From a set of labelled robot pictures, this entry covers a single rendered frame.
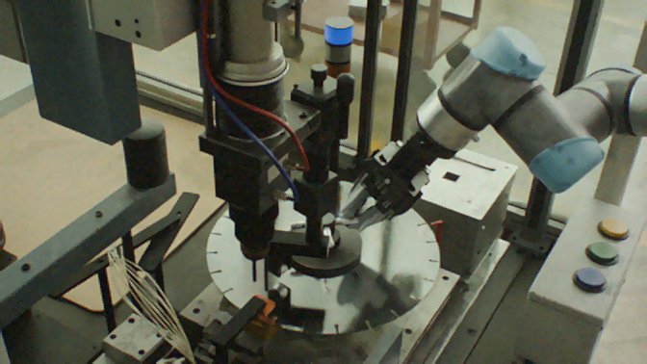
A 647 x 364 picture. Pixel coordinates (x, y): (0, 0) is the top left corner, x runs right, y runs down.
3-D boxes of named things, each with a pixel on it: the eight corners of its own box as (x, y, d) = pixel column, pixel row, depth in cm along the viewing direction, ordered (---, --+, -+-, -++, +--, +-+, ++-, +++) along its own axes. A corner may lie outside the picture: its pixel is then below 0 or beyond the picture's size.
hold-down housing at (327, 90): (314, 194, 101) (318, 52, 89) (343, 209, 98) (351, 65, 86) (285, 214, 97) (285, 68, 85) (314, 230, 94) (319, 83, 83)
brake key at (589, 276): (579, 273, 117) (582, 263, 116) (605, 282, 116) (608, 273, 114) (571, 288, 114) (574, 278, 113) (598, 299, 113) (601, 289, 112)
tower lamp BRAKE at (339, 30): (333, 31, 128) (334, 13, 126) (357, 38, 126) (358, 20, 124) (319, 40, 124) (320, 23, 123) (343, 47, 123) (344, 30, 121)
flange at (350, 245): (358, 277, 106) (359, 264, 104) (277, 269, 107) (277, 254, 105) (365, 227, 115) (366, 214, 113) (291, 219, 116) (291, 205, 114)
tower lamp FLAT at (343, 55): (332, 48, 129) (333, 32, 128) (356, 55, 128) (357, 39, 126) (319, 59, 126) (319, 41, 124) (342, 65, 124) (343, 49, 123)
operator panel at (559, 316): (563, 260, 141) (582, 194, 132) (625, 282, 136) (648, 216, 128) (510, 360, 121) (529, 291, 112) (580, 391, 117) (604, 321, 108)
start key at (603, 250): (591, 247, 122) (594, 238, 121) (616, 256, 121) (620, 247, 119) (583, 262, 119) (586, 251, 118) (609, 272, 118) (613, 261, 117)
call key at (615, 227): (603, 223, 127) (606, 214, 126) (627, 232, 126) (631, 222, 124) (596, 237, 124) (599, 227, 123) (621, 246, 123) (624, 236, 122)
